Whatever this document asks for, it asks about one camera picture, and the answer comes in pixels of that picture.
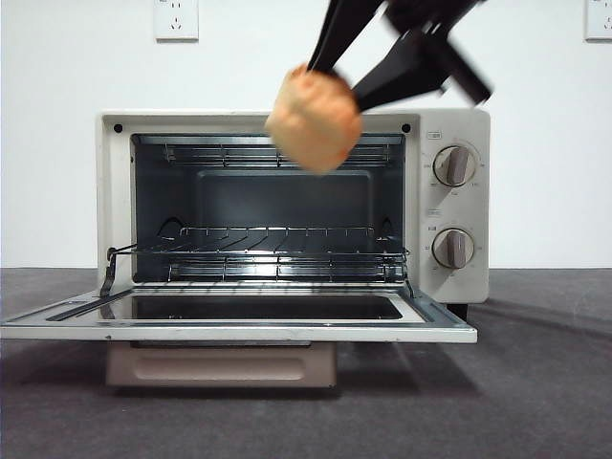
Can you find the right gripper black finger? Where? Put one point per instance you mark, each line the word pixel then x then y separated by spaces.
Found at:
pixel 406 72
pixel 339 33

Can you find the golden bread piece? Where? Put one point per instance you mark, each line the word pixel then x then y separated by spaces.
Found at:
pixel 311 124

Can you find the cream Toshiba toaster oven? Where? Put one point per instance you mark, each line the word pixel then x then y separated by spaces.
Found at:
pixel 461 125

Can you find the cream temperature knob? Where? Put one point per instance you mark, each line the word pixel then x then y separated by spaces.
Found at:
pixel 454 166

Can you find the cream timer knob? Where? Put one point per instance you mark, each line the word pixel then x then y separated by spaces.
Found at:
pixel 453 248

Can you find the white wall socket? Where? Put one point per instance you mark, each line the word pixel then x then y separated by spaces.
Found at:
pixel 175 24
pixel 600 24

